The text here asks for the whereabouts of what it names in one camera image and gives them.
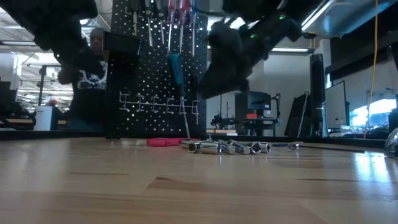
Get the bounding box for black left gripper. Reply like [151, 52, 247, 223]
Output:
[9, 0, 99, 68]

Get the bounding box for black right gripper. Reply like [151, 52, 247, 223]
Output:
[198, 21, 271, 100]

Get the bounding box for blue-handled screwdriver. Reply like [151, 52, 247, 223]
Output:
[189, 0, 199, 58]

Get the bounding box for red-handled screwdriver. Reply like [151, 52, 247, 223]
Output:
[166, 0, 177, 56]
[177, 0, 189, 54]

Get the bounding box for black perforated pegboard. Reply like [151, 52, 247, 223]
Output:
[104, 0, 208, 138]

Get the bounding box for black-handled slim screwdriver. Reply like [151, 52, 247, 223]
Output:
[154, 0, 165, 45]

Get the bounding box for person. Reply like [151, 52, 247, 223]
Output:
[57, 27, 108, 132]

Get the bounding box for black monitor on stand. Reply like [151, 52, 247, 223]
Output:
[247, 90, 272, 111]

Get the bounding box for black background desk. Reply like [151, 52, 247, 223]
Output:
[241, 116, 281, 137]

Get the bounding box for ceiling light strip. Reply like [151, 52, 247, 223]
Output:
[0, 40, 38, 47]
[270, 46, 315, 54]

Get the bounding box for black plastic pegboard bin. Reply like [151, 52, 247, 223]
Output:
[102, 30, 144, 57]

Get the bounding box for white floor container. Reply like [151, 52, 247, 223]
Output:
[33, 105, 63, 132]

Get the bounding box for black leaning panels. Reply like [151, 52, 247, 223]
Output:
[284, 91, 312, 138]

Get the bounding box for screwdrivers hung on pegboard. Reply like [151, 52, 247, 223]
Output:
[124, 6, 200, 26]

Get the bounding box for black tower fan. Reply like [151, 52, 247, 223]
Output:
[309, 53, 330, 138]

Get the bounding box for dark overhead beam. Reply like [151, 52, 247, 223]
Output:
[325, 29, 398, 75]

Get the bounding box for bright display screen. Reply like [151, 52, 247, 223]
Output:
[349, 98, 398, 127]

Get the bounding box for chrome wire ring tool rack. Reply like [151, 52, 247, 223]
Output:
[119, 91, 201, 116]

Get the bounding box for black cable bundle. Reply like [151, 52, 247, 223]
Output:
[0, 102, 37, 131]

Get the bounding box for black aluminium table frame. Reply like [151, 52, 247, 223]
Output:
[0, 129, 386, 149]

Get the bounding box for white panel black frame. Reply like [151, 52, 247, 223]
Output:
[324, 80, 351, 133]

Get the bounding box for silver ceiling duct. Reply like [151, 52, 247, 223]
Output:
[301, 0, 398, 39]

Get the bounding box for yellow hanging cable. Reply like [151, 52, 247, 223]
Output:
[364, 0, 379, 139]

